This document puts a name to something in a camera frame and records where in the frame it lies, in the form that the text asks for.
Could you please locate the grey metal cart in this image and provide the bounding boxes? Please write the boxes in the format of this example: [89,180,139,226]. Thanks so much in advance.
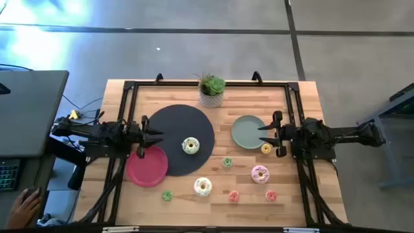
[356,82,414,190]

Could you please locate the backlit black keyboard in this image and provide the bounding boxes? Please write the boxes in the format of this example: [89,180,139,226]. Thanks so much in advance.
[0,157,21,192]

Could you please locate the white hinge bracket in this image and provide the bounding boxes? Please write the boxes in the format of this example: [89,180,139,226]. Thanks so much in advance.
[102,226,140,233]
[283,227,321,233]

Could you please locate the large white donut blue drizzle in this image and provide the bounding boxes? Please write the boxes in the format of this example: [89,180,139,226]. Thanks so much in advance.
[193,177,213,197]

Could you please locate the black floor cable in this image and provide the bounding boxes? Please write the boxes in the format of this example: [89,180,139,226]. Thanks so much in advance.
[61,93,104,111]

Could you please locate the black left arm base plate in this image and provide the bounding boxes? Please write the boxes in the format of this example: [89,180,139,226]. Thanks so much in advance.
[82,142,130,160]

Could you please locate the red plate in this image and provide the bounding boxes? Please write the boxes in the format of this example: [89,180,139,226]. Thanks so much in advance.
[126,145,169,188]

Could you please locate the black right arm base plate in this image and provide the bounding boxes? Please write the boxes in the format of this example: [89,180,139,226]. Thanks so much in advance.
[290,142,337,161]

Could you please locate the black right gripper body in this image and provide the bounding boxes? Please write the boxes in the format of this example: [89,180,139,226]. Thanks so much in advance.
[273,111,297,159]

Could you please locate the large white donut yellow-green drizzle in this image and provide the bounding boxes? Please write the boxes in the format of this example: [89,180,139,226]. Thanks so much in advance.
[181,137,201,155]

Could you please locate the black metal table frame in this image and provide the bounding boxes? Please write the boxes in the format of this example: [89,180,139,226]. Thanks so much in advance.
[77,80,349,227]

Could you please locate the large pink donut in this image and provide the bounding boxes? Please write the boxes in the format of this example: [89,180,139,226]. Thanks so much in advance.
[251,165,270,184]

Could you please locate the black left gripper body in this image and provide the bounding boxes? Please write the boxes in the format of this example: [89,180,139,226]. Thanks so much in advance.
[129,115,150,159]

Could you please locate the person's hand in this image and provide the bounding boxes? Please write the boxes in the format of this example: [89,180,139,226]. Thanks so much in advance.
[5,188,42,229]

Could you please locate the potted succulent in white pot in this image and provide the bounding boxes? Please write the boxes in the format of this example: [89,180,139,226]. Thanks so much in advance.
[193,69,226,109]

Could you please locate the grey desk top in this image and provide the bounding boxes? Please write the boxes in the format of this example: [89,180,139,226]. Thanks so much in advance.
[0,70,70,158]

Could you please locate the black angled bar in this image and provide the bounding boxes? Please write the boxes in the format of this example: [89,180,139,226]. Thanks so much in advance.
[48,136,88,191]

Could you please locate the round black placemat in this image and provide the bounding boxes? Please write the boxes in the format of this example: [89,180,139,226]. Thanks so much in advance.
[147,104,215,177]

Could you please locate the grey-green plate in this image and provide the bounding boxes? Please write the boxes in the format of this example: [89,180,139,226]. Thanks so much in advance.
[231,115,269,150]

